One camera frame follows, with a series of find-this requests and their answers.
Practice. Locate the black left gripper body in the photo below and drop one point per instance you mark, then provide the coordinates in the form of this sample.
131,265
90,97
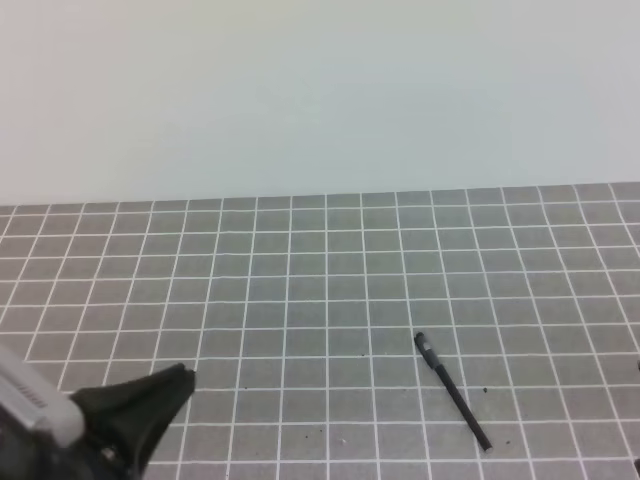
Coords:
124,424

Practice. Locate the black pen cap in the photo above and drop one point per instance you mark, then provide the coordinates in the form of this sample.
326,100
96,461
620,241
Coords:
426,351

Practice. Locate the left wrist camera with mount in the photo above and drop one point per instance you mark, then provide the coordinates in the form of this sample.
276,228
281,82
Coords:
36,404

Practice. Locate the black pen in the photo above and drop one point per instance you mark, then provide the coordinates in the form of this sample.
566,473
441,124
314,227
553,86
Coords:
460,403

